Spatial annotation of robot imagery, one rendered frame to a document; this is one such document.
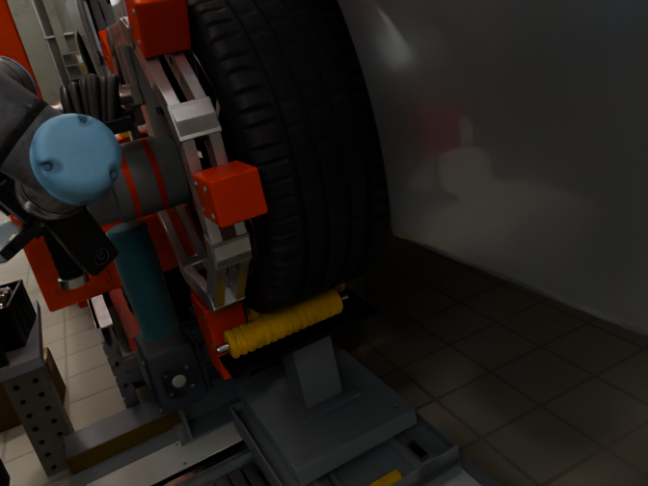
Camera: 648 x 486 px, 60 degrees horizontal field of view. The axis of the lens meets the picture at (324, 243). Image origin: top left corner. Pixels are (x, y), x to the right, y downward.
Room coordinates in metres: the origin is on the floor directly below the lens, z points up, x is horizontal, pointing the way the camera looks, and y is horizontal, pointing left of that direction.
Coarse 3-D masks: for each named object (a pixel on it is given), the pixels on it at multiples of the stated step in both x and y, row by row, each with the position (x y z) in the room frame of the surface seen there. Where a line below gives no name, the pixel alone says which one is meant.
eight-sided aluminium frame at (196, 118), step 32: (128, 32) 0.96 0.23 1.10; (160, 96) 0.88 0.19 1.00; (192, 96) 0.88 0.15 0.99; (192, 128) 0.84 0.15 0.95; (192, 160) 0.83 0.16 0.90; (224, 160) 0.85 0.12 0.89; (192, 192) 0.86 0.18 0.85; (192, 224) 1.25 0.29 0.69; (192, 256) 1.19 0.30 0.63; (224, 256) 0.84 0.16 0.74; (224, 288) 0.91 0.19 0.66
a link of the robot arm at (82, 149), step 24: (48, 120) 0.51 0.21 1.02; (72, 120) 0.51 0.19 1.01; (96, 120) 0.52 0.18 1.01; (24, 144) 0.50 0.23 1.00; (48, 144) 0.49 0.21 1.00; (72, 144) 0.50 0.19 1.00; (96, 144) 0.51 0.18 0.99; (0, 168) 0.51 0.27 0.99; (24, 168) 0.50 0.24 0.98; (48, 168) 0.49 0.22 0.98; (72, 168) 0.49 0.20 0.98; (96, 168) 0.50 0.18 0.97; (120, 168) 0.52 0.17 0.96; (24, 192) 0.56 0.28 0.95; (48, 192) 0.50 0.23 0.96; (72, 192) 0.49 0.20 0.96; (96, 192) 0.50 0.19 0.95
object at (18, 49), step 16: (0, 0) 1.37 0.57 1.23; (0, 16) 1.36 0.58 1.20; (0, 32) 1.36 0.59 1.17; (16, 32) 1.37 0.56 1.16; (0, 48) 1.35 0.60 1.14; (16, 48) 1.36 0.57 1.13; (32, 240) 1.31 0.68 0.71; (32, 256) 1.31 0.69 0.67; (48, 256) 1.32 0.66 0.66; (48, 272) 1.32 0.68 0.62; (48, 288) 1.31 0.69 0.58; (80, 288) 1.34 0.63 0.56; (96, 288) 1.35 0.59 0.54; (112, 288) 1.37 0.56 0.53; (48, 304) 1.31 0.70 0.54; (64, 304) 1.32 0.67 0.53
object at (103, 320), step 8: (96, 296) 1.69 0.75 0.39; (88, 304) 1.79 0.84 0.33; (96, 304) 1.62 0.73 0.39; (104, 304) 1.61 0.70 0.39; (96, 312) 1.56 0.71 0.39; (104, 312) 1.54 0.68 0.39; (96, 320) 1.50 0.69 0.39; (104, 320) 1.49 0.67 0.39; (96, 328) 1.45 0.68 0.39; (104, 328) 1.57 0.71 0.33; (104, 336) 1.50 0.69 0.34; (112, 336) 1.49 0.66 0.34; (104, 344) 1.44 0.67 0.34; (112, 344) 1.44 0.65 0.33; (104, 352) 1.43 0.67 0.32; (112, 352) 1.44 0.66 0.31; (120, 352) 1.45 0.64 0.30; (112, 360) 1.44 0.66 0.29; (120, 360) 1.44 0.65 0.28
